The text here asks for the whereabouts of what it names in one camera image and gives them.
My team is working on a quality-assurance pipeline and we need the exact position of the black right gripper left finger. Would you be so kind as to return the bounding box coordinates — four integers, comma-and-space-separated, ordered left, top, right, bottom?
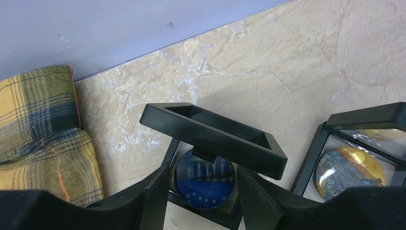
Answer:
0, 165, 170, 230

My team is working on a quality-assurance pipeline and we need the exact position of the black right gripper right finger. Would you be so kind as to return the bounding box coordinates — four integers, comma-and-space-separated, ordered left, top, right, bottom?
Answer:
237, 166, 406, 230

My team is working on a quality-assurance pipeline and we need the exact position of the blue round brooch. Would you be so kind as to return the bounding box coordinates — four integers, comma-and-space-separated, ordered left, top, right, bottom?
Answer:
174, 149, 236, 209

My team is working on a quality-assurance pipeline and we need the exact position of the silver gold round brooch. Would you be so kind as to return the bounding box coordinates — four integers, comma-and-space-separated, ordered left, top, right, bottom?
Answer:
314, 147, 386, 201

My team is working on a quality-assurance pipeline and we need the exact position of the yellow black plaid shirt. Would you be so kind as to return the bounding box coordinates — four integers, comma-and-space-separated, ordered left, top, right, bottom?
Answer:
0, 65, 103, 207

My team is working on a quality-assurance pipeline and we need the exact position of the black square frame left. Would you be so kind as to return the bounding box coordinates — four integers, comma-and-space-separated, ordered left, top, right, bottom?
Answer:
139, 102, 289, 230

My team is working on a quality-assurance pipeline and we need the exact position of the black square frame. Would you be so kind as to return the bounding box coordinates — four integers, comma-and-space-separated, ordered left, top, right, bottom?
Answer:
139, 102, 289, 230
291, 102, 406, 202

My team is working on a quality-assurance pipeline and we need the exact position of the black square frame right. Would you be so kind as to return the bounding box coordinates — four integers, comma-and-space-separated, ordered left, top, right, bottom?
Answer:
291, 102, 406, 202

